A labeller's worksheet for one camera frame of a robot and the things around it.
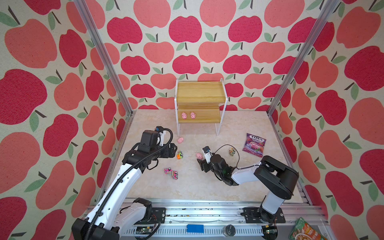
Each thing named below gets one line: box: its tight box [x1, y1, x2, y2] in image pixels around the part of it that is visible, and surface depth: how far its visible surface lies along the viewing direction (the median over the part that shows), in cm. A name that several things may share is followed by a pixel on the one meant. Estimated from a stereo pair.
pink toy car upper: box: [164, 167, 173, 176], surface depth 90 cm
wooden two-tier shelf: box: [174, 78, 228, 137], surface depth 92 cm
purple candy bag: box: [242, 133, 267, 158], surface depth 100 cm
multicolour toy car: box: [229, 147, 236, 157], surface depth 97 cm
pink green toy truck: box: [171, 170, 179, 180], surface depth 88 cm
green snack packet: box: [288, 217, 328, 240], surface depth 70 cm
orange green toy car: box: [176, 150, 184, 160], surface depth 97 cm
